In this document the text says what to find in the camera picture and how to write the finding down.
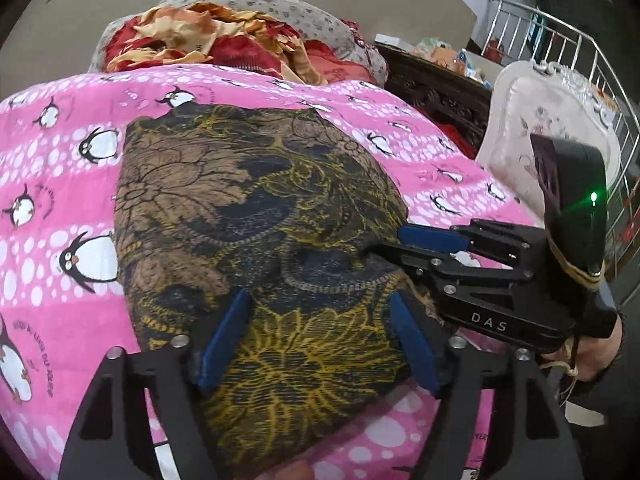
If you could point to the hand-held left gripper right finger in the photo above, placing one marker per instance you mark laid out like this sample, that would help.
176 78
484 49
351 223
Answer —
415 345

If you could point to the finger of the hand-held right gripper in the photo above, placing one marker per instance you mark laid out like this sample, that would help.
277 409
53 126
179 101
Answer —
405 257
430 237

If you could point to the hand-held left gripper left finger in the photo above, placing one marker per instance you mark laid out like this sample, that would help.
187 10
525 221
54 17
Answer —
227 340

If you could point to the brown floral patterned garment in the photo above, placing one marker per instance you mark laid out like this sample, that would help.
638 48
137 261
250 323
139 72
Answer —
225 210

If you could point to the person's right forearm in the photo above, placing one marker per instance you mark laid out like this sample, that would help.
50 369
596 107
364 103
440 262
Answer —
597 402

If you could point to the person's right hand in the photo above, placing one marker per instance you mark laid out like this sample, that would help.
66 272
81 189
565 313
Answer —
595 360

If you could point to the white ornate chair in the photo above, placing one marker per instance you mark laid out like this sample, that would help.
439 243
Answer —
515 125

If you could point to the dark carved wooden headboard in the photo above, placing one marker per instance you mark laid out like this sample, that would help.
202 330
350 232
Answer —
435 95

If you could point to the steel railing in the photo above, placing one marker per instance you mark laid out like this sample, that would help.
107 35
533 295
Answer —
565 37

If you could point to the pile of colourful packets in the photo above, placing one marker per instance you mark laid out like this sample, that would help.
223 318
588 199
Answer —
440 55

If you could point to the pink penguin print blanket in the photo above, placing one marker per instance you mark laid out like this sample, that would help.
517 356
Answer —
50 280

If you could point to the grey dotted pillow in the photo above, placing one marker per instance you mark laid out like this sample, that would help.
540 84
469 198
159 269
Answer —
300 15

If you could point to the red yellow floral blanket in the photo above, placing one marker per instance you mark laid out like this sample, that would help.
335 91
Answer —
235 45

